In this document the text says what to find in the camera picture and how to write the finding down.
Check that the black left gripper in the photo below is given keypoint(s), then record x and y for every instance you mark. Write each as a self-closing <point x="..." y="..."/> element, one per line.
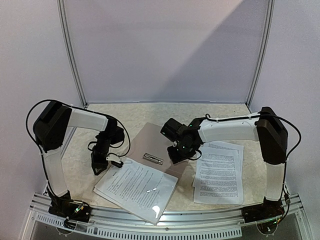
<point x="102" y="165"/>

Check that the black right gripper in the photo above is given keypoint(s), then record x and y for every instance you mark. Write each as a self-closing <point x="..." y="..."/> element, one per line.
<point x="178" y="153"/>

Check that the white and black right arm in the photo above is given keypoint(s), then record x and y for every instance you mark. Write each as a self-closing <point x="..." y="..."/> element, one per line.
<point x="264" y="127"/>

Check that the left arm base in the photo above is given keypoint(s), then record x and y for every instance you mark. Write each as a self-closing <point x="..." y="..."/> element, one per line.
<point x="68" y="208"/>

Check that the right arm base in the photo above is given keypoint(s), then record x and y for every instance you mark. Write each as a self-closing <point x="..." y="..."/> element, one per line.
<point x="273" y="211"/>

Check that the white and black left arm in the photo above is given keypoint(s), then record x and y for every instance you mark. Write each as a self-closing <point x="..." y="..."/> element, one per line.
<point x="50" y="129"/>

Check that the metal folder clip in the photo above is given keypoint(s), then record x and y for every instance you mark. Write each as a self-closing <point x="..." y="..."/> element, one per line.
<point x="153" y="159"/>

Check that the white paper stack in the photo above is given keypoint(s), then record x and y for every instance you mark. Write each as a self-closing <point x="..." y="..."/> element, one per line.
<point x="218" y="176"/>

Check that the aluminium front rail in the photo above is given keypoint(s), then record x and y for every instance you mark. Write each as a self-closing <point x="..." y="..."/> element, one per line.
<point x="117" y="224"/>

